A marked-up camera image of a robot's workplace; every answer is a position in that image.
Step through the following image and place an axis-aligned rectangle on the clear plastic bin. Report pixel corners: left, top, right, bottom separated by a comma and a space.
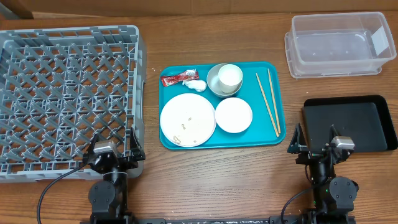
284, 12, 397, 78

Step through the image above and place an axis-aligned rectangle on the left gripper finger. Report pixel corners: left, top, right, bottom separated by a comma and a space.
129, 128, 146, 161
83, 133, 99, 162

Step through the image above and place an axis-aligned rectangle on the grey bowl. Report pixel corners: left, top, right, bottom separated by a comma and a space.
206, 63, 243, 98

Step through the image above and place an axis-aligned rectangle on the red snack wrapper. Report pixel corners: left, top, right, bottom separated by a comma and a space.
160, 69, 199, 87

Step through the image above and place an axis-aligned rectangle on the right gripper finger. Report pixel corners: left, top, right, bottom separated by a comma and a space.
287, 123, 308, 154
329, 124, 340, 146

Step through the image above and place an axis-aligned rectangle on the small pink-white bowl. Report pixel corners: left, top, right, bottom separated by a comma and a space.
215, 97, 252, 134

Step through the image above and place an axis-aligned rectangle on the teal plastic tray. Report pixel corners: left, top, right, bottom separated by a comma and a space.
159, 61, 287, 151

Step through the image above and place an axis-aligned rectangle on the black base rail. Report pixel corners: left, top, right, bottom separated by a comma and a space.
80, 215, 356, 224

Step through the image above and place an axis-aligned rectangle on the black plastic tray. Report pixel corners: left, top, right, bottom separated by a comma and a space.
302, 95, 397, 152

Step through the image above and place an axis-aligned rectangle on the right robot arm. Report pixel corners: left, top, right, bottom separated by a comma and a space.
280, 124, 359, 224

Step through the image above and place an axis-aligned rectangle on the left wooden chopstick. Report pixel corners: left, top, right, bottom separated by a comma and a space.
256, 73, 279, 137

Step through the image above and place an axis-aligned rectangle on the white cup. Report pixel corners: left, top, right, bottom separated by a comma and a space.
218, 64, 243, 94

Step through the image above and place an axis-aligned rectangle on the crumpled white tissue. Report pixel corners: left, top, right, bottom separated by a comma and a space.
182, 80, 207, 92

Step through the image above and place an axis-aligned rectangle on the grey plastic dish rack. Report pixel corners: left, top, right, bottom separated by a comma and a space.
1, 25, 146, 183

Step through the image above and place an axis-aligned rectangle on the large white dirty plate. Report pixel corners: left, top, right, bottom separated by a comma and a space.
160, 93, 216, 147

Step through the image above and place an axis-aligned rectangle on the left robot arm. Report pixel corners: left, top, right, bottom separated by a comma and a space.
83, 129, 146, 224

